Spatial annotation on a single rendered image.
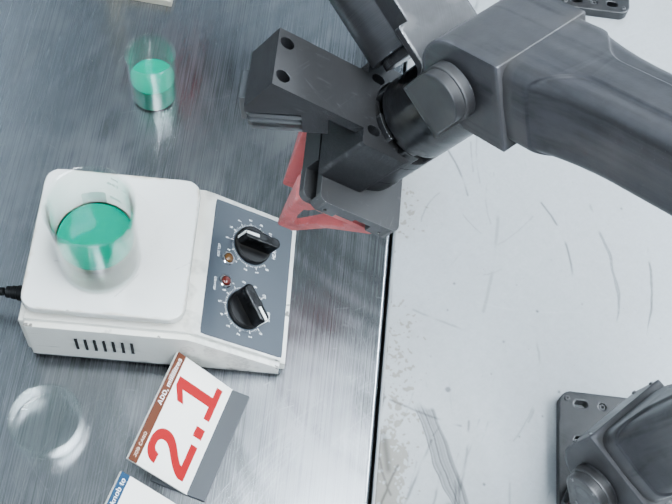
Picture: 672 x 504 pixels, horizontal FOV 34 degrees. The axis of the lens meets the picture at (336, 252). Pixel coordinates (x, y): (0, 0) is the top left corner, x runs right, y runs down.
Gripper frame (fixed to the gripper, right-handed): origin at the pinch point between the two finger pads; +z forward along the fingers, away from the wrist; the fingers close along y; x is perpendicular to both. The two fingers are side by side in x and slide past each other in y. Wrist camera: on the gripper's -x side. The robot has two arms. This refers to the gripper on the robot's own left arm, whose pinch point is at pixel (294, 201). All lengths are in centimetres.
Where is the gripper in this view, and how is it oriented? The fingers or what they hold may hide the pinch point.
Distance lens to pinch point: 83.2
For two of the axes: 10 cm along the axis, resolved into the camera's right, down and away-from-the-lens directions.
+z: -5.7, 3.3, 7.5
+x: 8.2, 3.3, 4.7
